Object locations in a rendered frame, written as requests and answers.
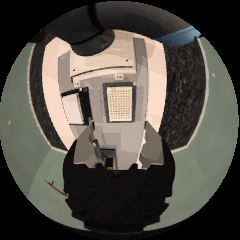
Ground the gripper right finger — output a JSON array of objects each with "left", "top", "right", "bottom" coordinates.
[{"left": 139, "top": 121, "right": 175, "bottom": 198}]

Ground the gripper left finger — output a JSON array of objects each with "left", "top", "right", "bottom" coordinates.
[{"left": 62, "top": 122, "right": 98, "bottom": 194}]

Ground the white label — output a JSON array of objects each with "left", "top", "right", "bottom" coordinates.
[
  {"left": 115, "top": 74, "right": 123, "bottom": 80},
  {"left": 74, "top": 81, "right": 80, "bottom": 87}
]

